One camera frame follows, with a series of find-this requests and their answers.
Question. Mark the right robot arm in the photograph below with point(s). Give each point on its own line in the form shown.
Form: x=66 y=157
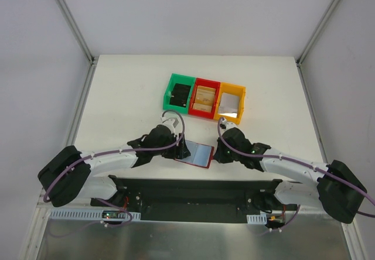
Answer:
x=332 y=187

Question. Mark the green plastic bin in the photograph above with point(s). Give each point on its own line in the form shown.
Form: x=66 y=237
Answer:
x=181 y=79

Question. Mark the right white cable duct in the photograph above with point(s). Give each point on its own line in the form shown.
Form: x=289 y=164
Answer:
x=257 y=219

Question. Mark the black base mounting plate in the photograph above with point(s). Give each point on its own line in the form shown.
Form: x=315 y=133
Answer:
x=201 y=201

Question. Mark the red plastic bin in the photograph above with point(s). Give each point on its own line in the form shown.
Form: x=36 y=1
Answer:
x=205 y=83

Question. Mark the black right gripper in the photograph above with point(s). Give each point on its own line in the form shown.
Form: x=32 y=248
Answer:
x=220 y=151

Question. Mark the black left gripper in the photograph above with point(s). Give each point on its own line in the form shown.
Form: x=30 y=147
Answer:
x=180 y=146

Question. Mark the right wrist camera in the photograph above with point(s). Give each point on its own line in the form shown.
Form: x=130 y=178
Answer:
x=226 y=125

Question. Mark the aluminium frame post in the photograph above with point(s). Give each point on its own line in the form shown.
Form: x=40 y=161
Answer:
x=75 y=30
x=318 y=30

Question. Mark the gold VIP card upper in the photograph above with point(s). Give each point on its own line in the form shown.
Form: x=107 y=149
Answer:
x=205 y=94

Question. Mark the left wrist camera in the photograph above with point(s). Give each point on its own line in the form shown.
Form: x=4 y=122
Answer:
x=170 y=123

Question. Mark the silver VIP card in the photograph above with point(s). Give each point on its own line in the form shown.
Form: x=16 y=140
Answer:
x=229 y=105

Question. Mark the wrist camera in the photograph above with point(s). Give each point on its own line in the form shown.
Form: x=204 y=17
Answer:
x=170 y=123
x=226 y=125

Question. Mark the left white cable duct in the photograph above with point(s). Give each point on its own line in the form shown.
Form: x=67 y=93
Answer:
x=89 y=215

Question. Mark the yellow plastic bin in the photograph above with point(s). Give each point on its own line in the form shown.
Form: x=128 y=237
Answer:
x=231 y=89

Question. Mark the right aluminium frame post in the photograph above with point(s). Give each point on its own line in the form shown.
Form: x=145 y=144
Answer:
x=318 y=30

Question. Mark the white cable duct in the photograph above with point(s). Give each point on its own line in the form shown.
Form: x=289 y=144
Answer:
x=89 y=215
x=257 y=219

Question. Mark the red leather card holder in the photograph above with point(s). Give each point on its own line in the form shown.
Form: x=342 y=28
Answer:
x=200 y=155

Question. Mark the left aluminium frame post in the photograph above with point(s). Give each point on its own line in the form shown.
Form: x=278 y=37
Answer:
x=75 y=30

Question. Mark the gold vip card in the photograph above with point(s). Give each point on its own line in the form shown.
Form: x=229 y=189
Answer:
x=202 y=107
x=205 y=94

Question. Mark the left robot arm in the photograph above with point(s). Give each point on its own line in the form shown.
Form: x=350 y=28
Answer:
x=73 y=174

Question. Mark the black VIP card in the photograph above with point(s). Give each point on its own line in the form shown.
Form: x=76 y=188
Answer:
x=179 y=95

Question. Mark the gold VIP card lower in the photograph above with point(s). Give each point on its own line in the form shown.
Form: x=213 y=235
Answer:
x=202 y=107

